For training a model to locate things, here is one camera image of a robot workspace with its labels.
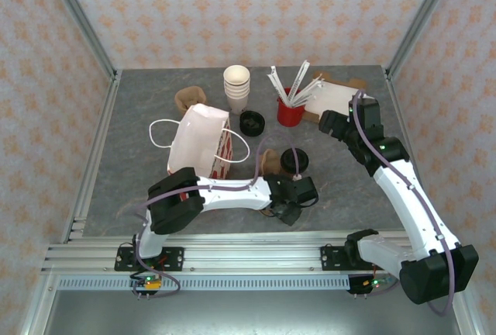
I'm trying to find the brown cardboard tray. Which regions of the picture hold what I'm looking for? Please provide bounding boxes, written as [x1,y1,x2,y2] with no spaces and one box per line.
[301,71,369,123]

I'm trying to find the stack of black cup lids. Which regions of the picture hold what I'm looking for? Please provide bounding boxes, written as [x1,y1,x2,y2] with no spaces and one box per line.
[239,110,267,137]

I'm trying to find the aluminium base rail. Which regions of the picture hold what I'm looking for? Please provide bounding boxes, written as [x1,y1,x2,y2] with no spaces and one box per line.
[40,233,412,276]

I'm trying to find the aluminium frame post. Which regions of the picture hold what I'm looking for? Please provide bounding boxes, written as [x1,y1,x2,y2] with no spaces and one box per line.
[386,0,461,76]
[41,0,118,80]

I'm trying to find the paper cup with black lid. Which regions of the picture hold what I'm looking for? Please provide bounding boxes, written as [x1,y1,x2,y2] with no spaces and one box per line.
[258,147,292,181]

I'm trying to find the grey slotted cable duct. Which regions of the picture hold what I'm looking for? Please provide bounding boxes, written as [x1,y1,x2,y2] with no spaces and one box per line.
[57,276,352,292]

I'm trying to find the stack of white napkins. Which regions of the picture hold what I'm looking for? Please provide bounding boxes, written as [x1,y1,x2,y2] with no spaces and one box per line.
[305,81,364,117]

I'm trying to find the small controller board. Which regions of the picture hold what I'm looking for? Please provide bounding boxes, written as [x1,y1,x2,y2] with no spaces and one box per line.
[346,272,398,295]
[129,272,164,292]

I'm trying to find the stack of pulp cup carriers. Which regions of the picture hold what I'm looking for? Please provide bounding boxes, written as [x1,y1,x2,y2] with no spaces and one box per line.
[174,85,207,116]

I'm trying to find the red straw holder cup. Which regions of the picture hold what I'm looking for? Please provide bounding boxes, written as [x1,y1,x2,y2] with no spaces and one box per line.
[276,86,306,128]

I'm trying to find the printed straw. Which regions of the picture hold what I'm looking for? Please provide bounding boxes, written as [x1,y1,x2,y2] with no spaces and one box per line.
[290,59,311,99]

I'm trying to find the grey metal panel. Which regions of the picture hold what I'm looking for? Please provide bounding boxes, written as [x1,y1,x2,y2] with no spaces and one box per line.
[38,290,462,335]

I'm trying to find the stack of white paper cups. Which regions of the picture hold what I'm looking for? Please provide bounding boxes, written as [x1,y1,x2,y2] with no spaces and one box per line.
[222,64,252,114]

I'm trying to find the red paper bag white handles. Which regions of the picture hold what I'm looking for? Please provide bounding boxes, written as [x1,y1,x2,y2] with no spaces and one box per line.
[149,104,251,201]

